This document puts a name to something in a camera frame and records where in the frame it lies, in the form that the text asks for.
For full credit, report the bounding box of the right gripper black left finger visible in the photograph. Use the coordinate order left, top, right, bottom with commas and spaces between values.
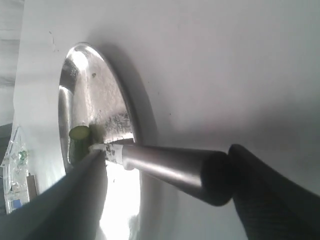
0, 151, 108, 240

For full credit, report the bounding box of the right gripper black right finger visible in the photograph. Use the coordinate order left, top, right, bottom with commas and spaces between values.
228, 144, 320, 240

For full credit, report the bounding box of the black handled knife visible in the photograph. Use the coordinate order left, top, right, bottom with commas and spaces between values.
89, 142, 235, 207

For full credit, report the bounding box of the green cucumber piece with stem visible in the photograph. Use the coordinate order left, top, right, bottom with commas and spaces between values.
68, 125, 91, 166

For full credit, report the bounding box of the clear plastic bag clutter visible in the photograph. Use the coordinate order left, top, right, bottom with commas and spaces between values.
0, 126, 38, 214

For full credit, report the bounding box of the round steel plate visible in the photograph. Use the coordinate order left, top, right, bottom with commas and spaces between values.
58, 42, 141, 240

